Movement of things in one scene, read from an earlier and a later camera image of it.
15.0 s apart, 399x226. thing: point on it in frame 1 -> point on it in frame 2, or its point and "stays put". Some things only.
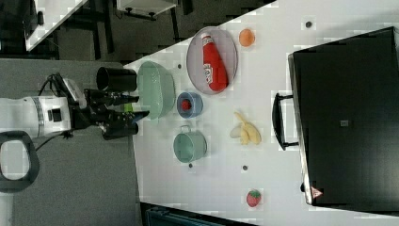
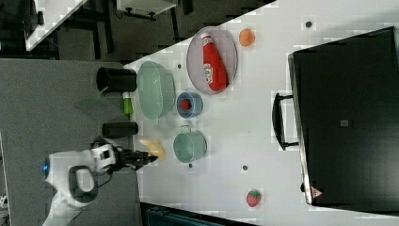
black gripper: (96, 110) -> (130, 158)
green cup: (128, 107) stays put
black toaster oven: (343, 115) stays put
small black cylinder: (116, 130) stays put
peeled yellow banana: (246, 132) -> (155, 149)
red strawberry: (253, 198) stays put
